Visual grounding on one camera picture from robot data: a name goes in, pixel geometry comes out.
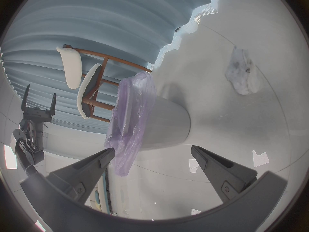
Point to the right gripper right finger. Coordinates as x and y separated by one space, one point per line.
224 175

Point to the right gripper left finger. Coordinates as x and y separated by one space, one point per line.
79 175

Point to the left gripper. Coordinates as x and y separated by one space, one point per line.
36 116

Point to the white paper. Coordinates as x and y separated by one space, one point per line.
242 75

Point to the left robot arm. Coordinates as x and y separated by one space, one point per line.
27 151

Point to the purple plastic bag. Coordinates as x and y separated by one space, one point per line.
131 119

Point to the white trash bin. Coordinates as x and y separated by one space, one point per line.
166 122

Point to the white cushioned wooden chair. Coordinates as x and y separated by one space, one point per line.
71 66

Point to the blue-grey curtain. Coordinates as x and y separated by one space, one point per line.
101 23

